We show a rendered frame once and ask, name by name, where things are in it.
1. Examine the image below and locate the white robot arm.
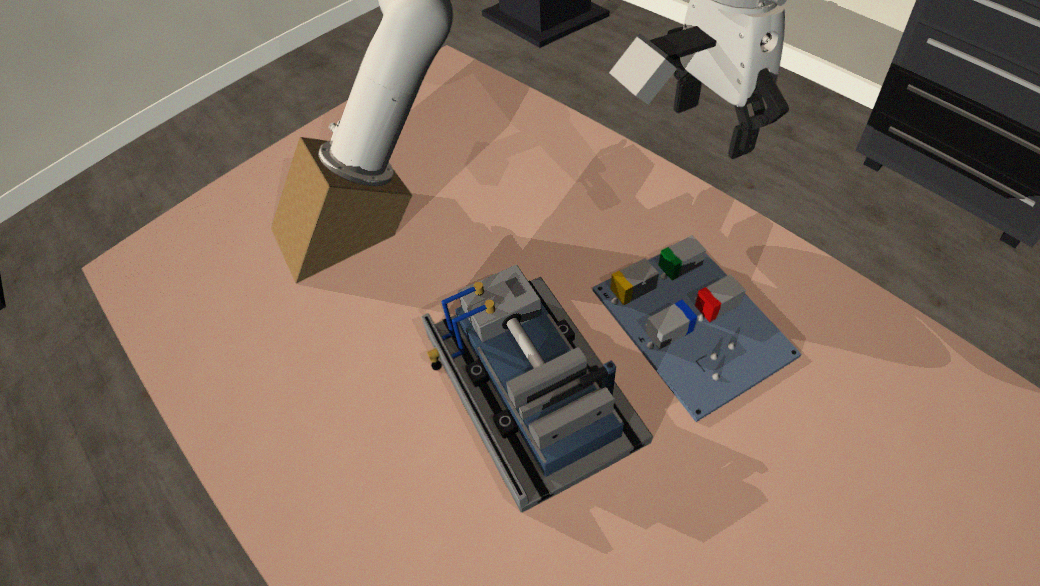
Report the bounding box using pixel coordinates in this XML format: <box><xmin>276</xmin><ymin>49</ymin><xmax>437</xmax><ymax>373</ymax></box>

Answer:
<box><xmin>319</xmin><ymin>0</ymin><xmax>717</xmax><ymax>186</ymax></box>

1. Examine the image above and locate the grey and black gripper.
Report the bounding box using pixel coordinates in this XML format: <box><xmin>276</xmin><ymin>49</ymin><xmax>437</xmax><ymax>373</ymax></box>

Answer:
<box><xmin>667</xmin><ymin>0</ymin><xmax>789</xmax><ymax>159</ymax></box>

